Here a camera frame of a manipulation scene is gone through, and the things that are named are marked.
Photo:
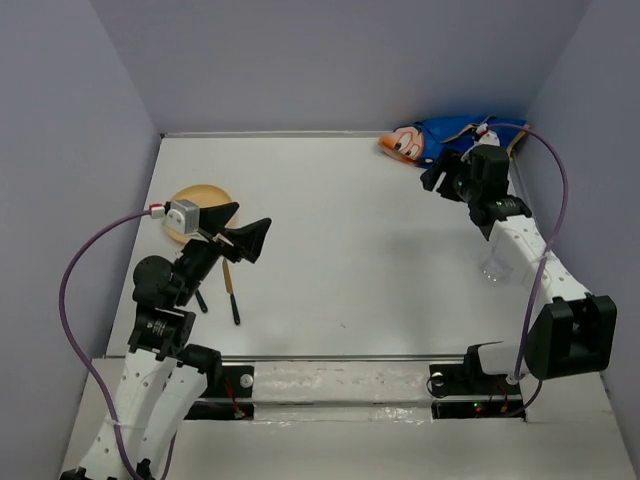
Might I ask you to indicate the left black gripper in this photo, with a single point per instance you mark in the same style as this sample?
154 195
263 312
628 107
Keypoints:
248 240

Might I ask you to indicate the clear plastic cup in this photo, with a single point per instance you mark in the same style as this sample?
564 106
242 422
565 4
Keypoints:
496 269

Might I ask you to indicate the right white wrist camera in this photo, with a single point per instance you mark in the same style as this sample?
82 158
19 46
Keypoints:
484 135

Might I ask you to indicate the gold knife dark handle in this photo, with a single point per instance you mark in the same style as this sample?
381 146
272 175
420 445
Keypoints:
230 292

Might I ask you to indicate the metal table edge rail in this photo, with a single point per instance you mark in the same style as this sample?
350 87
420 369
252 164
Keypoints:
274 134

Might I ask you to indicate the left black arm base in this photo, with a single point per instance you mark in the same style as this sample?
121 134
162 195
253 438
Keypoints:
228 398

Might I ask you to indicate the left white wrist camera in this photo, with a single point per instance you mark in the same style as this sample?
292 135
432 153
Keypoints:
182 216

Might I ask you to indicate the blue cartoon placemat cloth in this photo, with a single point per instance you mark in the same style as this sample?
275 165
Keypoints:
420 143

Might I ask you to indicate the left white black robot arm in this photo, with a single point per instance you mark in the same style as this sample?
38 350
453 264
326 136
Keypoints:
164 374

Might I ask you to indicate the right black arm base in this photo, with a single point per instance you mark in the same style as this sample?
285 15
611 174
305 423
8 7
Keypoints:
464 391

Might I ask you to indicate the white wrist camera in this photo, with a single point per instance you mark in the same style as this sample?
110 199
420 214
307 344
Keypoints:
182 216
484 135

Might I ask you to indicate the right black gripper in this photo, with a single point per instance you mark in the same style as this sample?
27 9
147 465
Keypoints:
449 161

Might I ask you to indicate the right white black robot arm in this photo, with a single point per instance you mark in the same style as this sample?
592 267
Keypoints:
568 330

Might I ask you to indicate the gold fork dark handle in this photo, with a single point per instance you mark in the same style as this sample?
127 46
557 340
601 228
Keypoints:
201 302

